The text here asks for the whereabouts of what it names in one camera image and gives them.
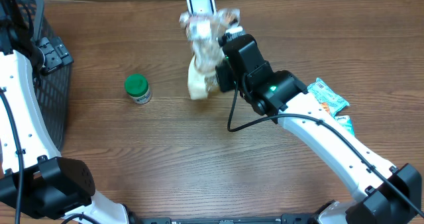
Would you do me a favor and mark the white barcode scanner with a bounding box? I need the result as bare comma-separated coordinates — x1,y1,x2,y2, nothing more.
186,0,217,15

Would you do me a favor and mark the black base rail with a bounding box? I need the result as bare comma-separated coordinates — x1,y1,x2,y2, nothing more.
137,213,317,224

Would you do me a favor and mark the small teal white pack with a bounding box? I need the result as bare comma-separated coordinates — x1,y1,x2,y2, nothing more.
335,115,355,136

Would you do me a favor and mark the small orange box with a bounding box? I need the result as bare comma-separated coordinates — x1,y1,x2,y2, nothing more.
321,102,331,114

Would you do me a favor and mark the teal tissue pack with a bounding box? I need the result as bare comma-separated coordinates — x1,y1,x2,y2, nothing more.
307,78,350,117

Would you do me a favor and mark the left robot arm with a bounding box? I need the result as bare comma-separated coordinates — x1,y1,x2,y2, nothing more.
1,0,138,223

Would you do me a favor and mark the brown clear snack bag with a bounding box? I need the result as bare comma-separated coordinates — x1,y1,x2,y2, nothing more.
180,8,240,100

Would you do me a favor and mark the grey plastic mesh basket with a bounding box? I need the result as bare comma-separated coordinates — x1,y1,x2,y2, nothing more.
1,0,72,150

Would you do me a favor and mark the green round lid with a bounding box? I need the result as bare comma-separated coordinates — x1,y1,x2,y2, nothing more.
124,74,152,104

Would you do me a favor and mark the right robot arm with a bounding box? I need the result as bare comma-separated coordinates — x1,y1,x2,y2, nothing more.
216,32,423,223

